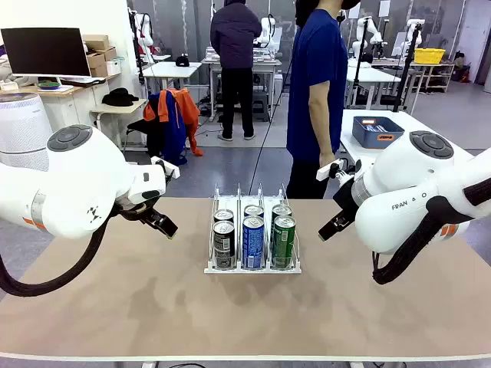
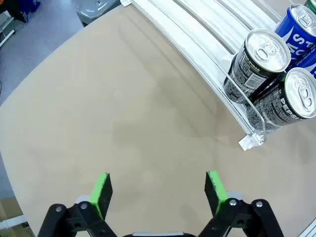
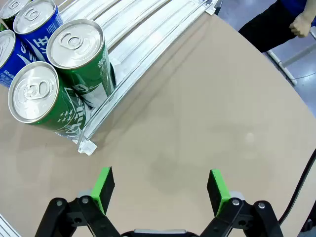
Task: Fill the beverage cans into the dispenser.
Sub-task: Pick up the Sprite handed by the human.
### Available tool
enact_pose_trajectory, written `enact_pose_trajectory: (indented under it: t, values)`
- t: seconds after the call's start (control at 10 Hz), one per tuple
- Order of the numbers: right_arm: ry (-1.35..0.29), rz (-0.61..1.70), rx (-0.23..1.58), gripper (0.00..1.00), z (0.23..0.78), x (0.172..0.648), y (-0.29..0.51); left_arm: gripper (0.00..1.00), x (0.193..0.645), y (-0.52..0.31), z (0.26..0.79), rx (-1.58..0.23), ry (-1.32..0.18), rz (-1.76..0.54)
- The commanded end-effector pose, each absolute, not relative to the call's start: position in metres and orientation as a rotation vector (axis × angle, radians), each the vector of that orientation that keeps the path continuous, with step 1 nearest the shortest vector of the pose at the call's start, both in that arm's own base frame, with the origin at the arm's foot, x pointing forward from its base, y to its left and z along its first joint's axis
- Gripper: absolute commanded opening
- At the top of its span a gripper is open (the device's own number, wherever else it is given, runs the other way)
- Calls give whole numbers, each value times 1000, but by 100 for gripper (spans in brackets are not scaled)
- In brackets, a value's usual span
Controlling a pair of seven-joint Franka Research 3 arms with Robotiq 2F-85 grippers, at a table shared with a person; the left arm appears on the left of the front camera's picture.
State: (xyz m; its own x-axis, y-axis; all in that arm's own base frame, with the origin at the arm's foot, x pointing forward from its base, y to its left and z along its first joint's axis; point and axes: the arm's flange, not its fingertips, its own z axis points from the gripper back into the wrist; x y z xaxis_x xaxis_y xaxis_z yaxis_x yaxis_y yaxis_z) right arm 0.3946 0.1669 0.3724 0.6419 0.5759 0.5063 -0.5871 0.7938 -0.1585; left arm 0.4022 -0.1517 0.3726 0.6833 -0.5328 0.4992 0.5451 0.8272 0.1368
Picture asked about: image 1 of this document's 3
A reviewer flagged wooden shelf table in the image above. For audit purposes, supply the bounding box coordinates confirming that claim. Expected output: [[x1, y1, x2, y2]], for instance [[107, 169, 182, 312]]
[[408, 61, 456, 93]]

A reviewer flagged white wire can dispenser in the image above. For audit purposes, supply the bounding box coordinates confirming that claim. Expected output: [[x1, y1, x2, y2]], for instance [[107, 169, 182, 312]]
[[203, 182, 303, 275]]

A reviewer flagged person in dark jacket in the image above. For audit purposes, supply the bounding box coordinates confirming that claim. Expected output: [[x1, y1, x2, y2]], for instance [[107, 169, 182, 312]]
[[209, 0, 263, 142]]

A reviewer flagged white standing desk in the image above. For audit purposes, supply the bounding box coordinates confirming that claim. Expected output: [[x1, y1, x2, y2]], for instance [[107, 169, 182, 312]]
[[142, 61, 203, 116]]

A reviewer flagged white cylindrical air purifier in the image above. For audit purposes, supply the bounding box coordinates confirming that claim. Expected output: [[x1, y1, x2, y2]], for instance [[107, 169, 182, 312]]
[[0, 91, 54, 173]]

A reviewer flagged black tripod pole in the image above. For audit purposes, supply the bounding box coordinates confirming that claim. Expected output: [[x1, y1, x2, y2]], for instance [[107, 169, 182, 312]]
[[351, 17, 369, 110], [390, 22, 423, 113]]

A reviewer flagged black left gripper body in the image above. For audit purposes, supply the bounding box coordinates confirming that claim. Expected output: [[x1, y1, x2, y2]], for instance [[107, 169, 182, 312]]
[[114, 197, 162, 222]]

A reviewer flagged grey workbench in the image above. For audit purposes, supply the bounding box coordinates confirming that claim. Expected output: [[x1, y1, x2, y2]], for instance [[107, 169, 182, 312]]
[[201, 48, 283, 120]]

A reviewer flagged large white table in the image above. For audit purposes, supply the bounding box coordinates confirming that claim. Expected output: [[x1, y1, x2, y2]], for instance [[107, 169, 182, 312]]
[[339, 109, 476, 166]]

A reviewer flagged orange jacket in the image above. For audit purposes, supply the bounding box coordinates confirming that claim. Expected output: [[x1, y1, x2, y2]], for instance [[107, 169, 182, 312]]
[[143, 87, 204, 157]]

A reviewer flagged black hat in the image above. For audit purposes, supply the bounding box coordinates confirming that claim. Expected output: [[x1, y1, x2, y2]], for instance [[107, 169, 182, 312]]
[[101, 87, 140, 107]]

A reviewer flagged grey stool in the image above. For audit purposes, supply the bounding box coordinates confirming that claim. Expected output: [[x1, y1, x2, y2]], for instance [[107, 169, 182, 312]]
[[251, 90, 272, 123]]

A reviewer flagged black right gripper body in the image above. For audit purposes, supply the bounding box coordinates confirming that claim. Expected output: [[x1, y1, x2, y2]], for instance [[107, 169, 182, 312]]
[[332, 178, 360, 219]]

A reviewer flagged yellow plastic crate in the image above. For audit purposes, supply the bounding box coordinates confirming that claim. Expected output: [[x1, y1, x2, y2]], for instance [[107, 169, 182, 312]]
[[414, 48, 447, 64]]

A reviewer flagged black chair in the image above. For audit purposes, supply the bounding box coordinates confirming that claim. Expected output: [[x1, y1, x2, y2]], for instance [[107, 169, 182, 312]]
[[121, 118, 162, 162]]

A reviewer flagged black computer monitor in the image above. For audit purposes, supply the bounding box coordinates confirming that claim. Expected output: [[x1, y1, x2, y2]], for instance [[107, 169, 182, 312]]
[[0, 27, 92, 79]]

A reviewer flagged red object on floor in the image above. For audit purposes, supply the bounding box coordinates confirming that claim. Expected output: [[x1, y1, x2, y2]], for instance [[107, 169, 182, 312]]
[[454, 63, 472, 84]]

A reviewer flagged white desk with wooden top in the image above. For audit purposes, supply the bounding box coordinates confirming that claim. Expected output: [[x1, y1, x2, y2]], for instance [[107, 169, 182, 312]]
[[0, 74, 120, 154]]

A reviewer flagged blue jacket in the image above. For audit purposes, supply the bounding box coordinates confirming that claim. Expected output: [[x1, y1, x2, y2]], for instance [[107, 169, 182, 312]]
[[147, 90, 189, 166]]

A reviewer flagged person in blue shirt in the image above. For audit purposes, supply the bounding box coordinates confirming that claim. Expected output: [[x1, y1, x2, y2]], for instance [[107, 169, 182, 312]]
[[285, 0, 361, 200]]

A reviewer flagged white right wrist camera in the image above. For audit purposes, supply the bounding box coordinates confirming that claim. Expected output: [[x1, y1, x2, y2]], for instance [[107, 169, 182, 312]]
[[316, 160, 343, 181]]

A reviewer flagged white background table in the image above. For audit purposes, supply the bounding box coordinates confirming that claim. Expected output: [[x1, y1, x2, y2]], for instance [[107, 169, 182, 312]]
[[344, 67, 402, 110]]

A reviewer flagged person's right forearm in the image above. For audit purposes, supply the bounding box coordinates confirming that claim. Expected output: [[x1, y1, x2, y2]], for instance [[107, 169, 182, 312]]
[[312, 110, 338, 156]]

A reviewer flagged thin black floor cable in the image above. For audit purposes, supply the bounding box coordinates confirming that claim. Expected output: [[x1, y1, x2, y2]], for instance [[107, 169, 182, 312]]
[[249, 57, 298, 195]]

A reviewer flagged blue bin with orange handles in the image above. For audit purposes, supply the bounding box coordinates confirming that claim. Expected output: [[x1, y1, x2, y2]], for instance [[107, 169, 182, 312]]
[[351, 115, 406, 150]]

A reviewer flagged small white side table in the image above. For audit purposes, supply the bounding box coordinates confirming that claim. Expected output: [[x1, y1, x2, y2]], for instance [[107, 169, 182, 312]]
[[90, 98, 149, 154]]

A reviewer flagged black keyboard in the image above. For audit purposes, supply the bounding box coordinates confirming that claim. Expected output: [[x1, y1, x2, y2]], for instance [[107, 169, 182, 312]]
[[59, 76, 107, 87]]

